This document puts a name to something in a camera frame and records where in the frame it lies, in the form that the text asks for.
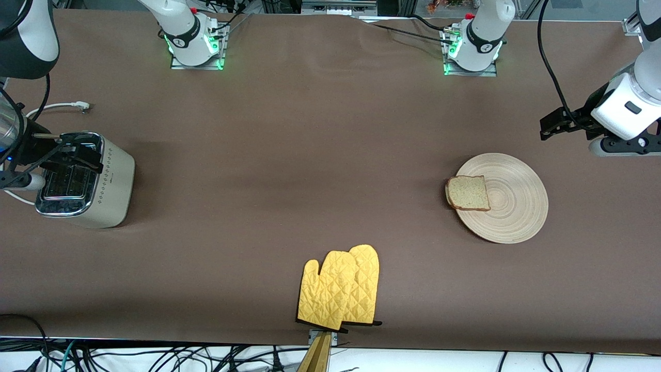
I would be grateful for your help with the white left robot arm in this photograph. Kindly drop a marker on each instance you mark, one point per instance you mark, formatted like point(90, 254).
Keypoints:
point(483, 31)

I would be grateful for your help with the small metal clamp plate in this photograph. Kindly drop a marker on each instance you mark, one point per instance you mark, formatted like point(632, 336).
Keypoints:
point(335, 338)

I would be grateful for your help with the aluminium profile frame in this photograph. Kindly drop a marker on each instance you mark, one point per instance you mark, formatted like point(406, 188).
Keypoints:
point(335, 8)

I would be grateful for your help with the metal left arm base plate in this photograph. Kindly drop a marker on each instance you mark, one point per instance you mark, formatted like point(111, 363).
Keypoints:
point(488, 73)

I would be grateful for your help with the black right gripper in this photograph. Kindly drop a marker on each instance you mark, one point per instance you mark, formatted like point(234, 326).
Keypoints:
point(32, 143)

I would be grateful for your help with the yellow quilted oven mitt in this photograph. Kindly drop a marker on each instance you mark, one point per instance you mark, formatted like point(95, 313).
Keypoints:
point(367, 279)
point(325, 294)

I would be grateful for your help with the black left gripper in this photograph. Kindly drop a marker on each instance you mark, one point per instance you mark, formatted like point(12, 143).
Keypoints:
point(594, 105)

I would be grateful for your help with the aluminium corner bracket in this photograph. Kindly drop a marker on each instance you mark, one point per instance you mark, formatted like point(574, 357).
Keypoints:
point(631, 27)

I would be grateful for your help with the round wooden plate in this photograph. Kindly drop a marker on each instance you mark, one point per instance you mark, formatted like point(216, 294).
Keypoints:
point(516, 206)

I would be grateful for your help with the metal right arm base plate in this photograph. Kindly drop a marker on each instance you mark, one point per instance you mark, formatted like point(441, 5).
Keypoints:
point(178, 65)

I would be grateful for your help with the silver two-slot toaster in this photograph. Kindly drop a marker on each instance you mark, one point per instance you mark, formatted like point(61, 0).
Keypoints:
point(111, 191)

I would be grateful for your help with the brown-crusted bread slice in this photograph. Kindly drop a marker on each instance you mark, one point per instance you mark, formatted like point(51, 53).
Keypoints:
point(469, 192)

